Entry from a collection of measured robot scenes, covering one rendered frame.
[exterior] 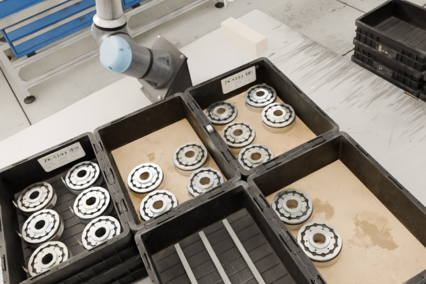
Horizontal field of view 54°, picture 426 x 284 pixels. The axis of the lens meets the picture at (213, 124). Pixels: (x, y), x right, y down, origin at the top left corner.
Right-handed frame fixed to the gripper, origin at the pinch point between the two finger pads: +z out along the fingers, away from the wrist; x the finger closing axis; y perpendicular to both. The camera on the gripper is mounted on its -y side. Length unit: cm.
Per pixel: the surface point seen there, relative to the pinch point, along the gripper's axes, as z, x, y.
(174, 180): 7, -68, 53
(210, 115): 4, -46, 42
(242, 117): 7, -38, 47
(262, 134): 7, -38, 57
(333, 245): 4, -50, 97
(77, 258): -3, -99, 64
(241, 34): 14.0, -2.7, 2.2
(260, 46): 16.8, -0.3, 12.0
